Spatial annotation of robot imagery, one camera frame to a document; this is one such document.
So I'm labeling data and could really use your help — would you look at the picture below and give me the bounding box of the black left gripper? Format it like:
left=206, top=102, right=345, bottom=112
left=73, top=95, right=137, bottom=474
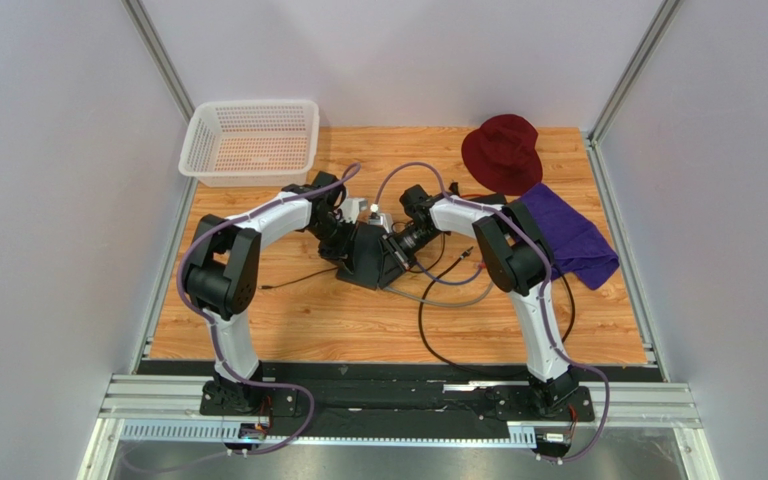
left=308, top=216, right=360, bottom=274

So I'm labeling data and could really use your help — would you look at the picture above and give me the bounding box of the black network switch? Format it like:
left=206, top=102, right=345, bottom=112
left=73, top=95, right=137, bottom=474
left=336, top=223, right=403, bottom=290

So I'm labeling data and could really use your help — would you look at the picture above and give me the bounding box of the blue ethernet cable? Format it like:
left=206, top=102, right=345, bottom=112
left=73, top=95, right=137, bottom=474
left=413, top=262, right=486, bottom=288

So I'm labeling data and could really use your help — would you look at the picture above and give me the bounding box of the black ethernet cable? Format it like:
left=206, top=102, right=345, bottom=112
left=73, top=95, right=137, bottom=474
left=407, top=229, right=477, bottom=276

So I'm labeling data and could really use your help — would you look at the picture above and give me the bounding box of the black power cable with plug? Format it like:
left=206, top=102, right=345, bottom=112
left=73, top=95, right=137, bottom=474
left=258, top=266, right=339, bottom=292

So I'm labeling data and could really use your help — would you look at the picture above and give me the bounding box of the red ethernet cable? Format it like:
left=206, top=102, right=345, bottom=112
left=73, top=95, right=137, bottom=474
left=460, top=192, right=492, bottom=273

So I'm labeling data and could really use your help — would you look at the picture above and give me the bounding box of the grey ethernet cable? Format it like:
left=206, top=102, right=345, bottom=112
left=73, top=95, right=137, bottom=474
left=383, top=280, right=495, bottom=309

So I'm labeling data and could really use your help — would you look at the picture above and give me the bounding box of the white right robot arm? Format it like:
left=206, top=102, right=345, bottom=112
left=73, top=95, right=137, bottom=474
left=399, top=185, right=579, bottom=417

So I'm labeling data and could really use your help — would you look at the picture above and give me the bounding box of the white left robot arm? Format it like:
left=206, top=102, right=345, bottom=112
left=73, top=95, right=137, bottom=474
left=175, top=164, right=360, bottom=403

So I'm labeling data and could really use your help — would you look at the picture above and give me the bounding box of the white plastic basket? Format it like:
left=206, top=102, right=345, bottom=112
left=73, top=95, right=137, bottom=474
left=178, top=99, right=320, bottom=188

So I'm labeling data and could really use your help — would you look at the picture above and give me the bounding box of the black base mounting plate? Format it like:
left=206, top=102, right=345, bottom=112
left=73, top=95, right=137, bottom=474
left=199, top=361, right=598, bottom=440

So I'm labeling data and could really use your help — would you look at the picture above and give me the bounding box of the dark red bucket hat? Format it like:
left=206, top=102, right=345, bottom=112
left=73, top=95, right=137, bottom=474
left=461, top=114, right=543, bottom=196

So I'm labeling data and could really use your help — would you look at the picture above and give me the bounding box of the purple cloth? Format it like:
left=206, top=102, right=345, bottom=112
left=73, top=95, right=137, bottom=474
left=519, top=183, right=620, bottom=290

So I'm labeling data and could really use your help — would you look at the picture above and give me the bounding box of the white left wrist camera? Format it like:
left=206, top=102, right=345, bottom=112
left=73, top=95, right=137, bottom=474
left=338, top=197, right=369, bottom=223

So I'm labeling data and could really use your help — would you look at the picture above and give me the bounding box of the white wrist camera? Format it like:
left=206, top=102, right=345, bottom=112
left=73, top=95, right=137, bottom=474
left=367, top=204, right=393, bottom=232
left=338, top=197, right=369, bottom=223

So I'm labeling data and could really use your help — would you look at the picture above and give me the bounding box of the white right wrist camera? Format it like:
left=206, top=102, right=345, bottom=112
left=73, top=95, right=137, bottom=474
left=367, top=204, right=393, bottom=232

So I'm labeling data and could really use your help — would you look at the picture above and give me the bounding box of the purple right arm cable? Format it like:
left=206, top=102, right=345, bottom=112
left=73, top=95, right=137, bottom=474
left=371, top=161, right=612, bottom=464

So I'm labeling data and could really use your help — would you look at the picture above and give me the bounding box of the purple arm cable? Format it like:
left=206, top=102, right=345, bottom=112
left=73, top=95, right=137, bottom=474
left=176, top=162, right=363, bottom=458
left=371, top=161, right=612, bottom=464

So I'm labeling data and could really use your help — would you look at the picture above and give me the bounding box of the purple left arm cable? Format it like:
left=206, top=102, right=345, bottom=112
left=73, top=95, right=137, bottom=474
left=176, top=162, right=363, bottom=458

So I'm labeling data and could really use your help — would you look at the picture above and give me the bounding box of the black mains power cord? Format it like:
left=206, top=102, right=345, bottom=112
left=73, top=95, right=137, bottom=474
left=417, top=180, right=577, bottom=375

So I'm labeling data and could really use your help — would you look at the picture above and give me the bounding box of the aluminium frame rail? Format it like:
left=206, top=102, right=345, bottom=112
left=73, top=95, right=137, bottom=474
left=79, top=362, right=718, bottom=479

